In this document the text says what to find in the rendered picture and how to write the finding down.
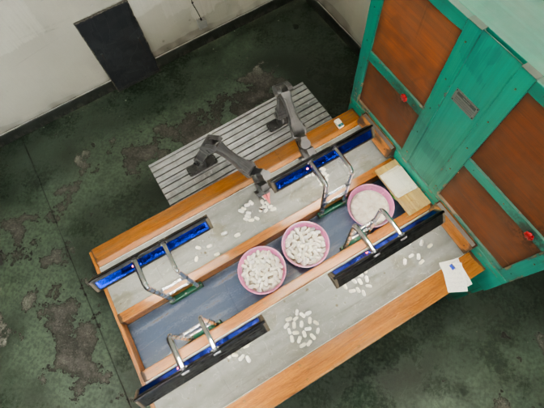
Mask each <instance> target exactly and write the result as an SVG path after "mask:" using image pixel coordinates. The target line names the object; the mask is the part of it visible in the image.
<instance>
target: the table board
mask: <svg viewBox="0 0 544 408"><path fill-rule="evenodd" d="M89 254H90V256H91V259H92V262H93V264H94V267H95V268H96V272H97V274H99V273H101V272H100V268H99V266H98V265H97V264H96V261H95V259H94V257H93V255H92V252H90V253H89ZM104 292H105V295H106V296H107V299H108V302H109V304H110V307H111V309H112V311H113V315H114V316H115V319H116V321H117V324H118V327H119V329H120V331H121V335H122V337H123V339H124V341H125V344H126V347H127V349H128V352H129V353H130V357H131V359H132V361H133V364H134V367H135V369H136V372H137V373H138V377H139V380H140V381H141V384H142V386H144V385H146V382H143V379H142V376H141V374H140V372H142V371H143V370H145V368H144V366H143V364H142V360H141V358H140V356H139V353H138V350H137V348H136V346H135V344H134V340H133V339H132V336H131V334H130V331H129V329H128V326H127V325H123V324H120V321H119V320H118V317H117V310H116V308H115V306H114V303H113V300H112V298H111V295H110V294H109V291H108V288H106V289H104Z"/></svg>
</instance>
